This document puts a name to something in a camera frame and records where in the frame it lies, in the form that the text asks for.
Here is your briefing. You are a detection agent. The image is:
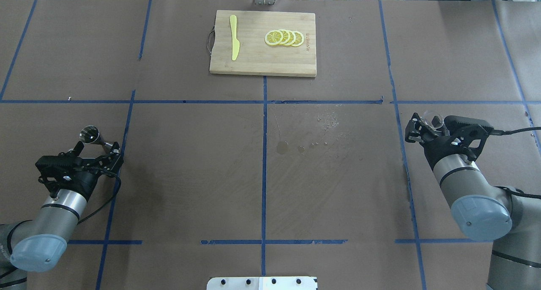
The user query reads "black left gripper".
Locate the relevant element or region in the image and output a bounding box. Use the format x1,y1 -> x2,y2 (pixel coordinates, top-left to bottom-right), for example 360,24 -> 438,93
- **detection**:
38,141 -> 124,197

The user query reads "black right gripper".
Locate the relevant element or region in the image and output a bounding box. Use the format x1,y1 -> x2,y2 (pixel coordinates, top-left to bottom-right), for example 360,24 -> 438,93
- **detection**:
404,115 -> 463,167

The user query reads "steel jigger measuring cup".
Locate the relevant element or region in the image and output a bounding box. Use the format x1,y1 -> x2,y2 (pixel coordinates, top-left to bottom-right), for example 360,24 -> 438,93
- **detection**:
79,126 -> 108,146

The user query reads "clear glass beaker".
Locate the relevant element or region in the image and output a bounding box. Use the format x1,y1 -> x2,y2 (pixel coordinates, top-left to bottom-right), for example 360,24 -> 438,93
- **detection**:
421,110 -> 444,130

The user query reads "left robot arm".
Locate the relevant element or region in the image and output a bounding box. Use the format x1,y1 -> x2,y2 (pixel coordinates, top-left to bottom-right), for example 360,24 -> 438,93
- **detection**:
1,141 -> 123,290

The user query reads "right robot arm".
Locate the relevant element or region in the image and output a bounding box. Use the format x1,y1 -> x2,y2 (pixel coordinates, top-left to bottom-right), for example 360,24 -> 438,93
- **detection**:
404,113 -> 541,290

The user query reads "yellow plastic knife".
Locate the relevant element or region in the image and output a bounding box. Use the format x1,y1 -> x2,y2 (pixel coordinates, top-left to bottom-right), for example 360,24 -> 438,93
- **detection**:
229,14 -> 241,61

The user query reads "lemon slice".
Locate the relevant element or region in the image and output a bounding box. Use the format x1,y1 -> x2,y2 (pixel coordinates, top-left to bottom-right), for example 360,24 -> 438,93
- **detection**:
279,29 -> 292,45
284,30 -> 296,46
264,30 -> 284,46
291,31 -> 305,47

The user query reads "wooden cutting board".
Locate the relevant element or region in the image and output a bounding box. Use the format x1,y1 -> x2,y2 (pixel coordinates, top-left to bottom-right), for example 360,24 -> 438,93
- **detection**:
209,10 -> 317,77

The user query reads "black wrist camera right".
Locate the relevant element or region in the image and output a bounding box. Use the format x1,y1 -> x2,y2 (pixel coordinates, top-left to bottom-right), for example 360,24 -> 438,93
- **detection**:
444,115 -> 495,161

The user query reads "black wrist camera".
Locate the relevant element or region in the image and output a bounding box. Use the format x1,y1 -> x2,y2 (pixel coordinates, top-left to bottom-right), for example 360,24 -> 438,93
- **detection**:
444,115 -> 495,161
35,156 -> 83,177

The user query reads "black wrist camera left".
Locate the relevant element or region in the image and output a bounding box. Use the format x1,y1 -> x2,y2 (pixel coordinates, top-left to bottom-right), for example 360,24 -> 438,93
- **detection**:
35,156 -> 83,177

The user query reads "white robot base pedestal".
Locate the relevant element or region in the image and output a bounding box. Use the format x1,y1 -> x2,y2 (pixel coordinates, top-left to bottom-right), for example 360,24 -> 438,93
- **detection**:
206,276 -> 319,290

